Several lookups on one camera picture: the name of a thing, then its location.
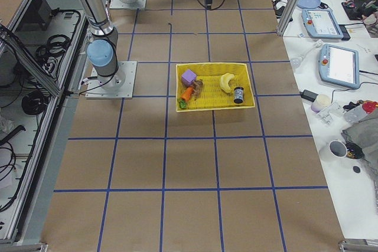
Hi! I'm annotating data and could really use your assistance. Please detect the purple foam cube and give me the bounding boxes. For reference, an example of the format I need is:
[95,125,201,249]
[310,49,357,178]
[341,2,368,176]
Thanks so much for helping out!
[181,69,197,87]

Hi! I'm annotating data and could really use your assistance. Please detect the pale banana slice toy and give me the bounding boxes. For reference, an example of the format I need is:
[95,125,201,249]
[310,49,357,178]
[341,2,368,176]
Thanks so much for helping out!
[220,73,235,93]

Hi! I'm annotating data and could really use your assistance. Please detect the brown toy lion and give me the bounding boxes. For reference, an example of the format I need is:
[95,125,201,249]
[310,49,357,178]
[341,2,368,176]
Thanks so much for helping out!
[191,79,203,100]

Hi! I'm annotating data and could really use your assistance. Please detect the light blue plate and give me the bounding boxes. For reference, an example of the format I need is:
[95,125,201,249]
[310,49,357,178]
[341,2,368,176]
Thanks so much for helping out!
[296,0,321,9]

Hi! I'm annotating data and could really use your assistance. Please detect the yellow woven basket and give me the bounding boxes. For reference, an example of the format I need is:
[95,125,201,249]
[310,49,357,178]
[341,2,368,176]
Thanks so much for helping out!
[175,63,255,112]

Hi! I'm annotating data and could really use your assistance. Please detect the small black-capped bottle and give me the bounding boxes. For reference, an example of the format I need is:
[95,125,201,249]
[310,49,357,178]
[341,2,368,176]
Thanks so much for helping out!
[233,86,244,104]

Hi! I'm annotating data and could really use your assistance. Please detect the orange toy carrot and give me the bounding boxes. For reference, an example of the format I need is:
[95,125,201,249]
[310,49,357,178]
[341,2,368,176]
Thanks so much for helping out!
[178,86,194,109]

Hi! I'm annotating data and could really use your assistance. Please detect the teach pendant far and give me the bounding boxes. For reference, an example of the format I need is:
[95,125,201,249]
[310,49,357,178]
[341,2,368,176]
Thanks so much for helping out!
[301,9,343,40]

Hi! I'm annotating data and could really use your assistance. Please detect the teach pendant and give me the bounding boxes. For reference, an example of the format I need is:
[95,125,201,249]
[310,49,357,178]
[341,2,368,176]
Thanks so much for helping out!
[318,44,360,89]
[301,9,343,40]

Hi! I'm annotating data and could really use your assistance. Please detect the black power adapter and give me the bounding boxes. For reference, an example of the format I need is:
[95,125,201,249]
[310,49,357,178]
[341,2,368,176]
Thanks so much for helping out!
[299,90,318,102]

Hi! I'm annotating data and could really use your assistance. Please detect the teach pendant near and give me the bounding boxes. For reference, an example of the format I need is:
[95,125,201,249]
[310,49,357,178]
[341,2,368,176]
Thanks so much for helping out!
[318,44,360,89]

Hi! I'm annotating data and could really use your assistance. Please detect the white lidded jar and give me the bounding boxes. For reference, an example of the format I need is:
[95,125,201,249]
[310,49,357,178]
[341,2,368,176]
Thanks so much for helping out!
[311,94,331,113]

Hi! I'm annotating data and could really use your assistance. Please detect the white mug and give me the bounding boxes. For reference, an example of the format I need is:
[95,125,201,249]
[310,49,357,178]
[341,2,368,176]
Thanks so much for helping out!
[319,140,348,162]

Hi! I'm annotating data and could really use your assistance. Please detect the grey cloth bag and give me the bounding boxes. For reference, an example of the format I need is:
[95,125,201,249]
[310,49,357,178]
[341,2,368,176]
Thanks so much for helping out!
[341,115,377,175]

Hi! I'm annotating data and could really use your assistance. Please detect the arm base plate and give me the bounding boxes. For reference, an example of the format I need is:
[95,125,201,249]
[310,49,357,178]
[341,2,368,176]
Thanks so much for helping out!
[109,0,146,10]
[84,61,137,99]

